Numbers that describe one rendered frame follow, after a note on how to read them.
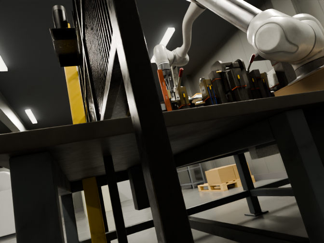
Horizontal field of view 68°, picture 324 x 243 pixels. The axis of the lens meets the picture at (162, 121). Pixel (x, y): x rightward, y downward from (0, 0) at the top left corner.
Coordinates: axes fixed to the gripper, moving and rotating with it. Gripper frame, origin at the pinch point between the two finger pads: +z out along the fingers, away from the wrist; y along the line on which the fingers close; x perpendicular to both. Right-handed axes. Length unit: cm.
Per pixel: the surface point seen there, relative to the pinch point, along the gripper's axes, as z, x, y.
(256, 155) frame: 53, -78, 32
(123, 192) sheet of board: 77, -46, 752
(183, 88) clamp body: 1.5, -0.7, -20.0
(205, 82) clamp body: -0.2, -15.5, -23.0
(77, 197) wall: 57, 107, 799
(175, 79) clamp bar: -6.9, 1.0, -16.0
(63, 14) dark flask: -50, 62, -25
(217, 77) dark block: -1.4, -23.3, -25.1
